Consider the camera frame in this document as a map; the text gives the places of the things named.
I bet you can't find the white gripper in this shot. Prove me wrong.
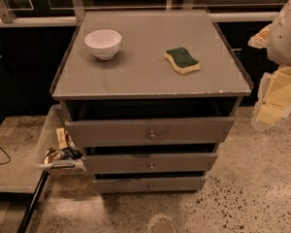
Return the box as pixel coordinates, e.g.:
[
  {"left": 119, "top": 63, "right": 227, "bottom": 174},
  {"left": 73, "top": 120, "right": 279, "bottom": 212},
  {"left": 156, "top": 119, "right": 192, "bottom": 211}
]
[{"left": 247, "top": 25, "right": 291, "bottom": 130}]

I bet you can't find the grey top drawer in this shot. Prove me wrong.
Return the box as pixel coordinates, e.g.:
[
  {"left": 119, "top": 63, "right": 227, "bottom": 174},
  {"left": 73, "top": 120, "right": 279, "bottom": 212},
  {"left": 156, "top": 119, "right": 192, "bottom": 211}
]
[{"left": 66, "top": 116, "right": 235, "bottom": 148}]

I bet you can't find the grey drawer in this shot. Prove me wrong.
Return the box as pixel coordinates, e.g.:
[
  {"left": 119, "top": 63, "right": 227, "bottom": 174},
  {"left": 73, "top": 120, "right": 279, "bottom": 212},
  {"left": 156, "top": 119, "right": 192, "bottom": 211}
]
[
  {"left": 66, "top": 116, "right": 235, "bottom": 148},
  {"left": 93, "top": 177, "right": 206, "bottom": 193},
  {"left": 82, "top": 152, "right": 217, "bottom": 174}
]

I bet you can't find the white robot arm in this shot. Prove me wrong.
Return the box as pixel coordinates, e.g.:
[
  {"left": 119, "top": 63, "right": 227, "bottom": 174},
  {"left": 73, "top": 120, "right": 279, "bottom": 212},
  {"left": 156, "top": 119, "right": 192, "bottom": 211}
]
[{"left": 248, "top": 0, "right": 291, "bottom": 131}]

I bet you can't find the grey drawer cabinet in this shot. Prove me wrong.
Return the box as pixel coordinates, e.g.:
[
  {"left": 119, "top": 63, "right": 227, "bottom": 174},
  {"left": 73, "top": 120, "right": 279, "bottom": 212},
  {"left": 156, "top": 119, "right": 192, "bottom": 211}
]
[{"left": 51, "top": 10, "right": 252, "bottom": 181}]

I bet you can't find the grey middle drawer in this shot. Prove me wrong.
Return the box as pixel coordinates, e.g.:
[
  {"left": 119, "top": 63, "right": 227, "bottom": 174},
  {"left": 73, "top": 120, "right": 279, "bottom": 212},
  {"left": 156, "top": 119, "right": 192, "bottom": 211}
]
[{"left": 82, "top": 152, "right": 217, "bottom": 174}]

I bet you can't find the grey bottom drawer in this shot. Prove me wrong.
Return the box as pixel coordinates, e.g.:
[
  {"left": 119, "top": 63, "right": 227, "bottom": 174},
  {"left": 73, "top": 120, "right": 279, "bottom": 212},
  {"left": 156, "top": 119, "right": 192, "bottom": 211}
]
[{"left": 93, "top": 177, "right": 206, "bottom": 193}]

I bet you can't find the green yellow sponge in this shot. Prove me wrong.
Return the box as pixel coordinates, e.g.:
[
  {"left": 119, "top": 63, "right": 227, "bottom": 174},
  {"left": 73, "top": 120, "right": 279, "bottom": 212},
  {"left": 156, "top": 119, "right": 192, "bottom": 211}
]
[{"left": 164, "top": 47, "right": 200, "bottom": 75}]

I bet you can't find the white ceramic bowl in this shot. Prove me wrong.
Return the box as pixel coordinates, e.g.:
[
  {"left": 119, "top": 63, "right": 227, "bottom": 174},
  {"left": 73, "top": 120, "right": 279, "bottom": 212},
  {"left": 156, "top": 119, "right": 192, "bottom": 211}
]
[{"left": 84, "top": 29, "right": 122, "bottom": 60}]

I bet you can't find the snack packet in bin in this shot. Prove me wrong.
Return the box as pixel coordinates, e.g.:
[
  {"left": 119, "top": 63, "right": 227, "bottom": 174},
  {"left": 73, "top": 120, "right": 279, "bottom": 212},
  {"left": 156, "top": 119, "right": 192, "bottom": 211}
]
[{"left": 55, "top": 128, "right": 75, "bottom": 150}]

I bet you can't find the dark shiny snack wrapper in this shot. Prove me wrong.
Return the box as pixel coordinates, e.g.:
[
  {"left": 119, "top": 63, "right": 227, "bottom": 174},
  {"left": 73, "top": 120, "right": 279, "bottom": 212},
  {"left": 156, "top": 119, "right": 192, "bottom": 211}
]
[{"left": 43, "top": 148, "right": 82, "bottom": 164}]

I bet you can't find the metal railing frame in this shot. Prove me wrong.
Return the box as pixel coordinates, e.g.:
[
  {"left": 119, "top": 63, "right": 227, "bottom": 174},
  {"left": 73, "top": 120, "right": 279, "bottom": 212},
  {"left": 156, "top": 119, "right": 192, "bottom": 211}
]
[{"left": 0, "top": 0, "right": 291, "bottom": 29}]

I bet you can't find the black cable on floor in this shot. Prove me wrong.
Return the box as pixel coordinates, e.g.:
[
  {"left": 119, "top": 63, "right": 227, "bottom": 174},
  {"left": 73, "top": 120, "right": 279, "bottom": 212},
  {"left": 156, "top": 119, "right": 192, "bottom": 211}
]
[{"left": 0, "top": 136, "right": 12, "bottom": 166}]

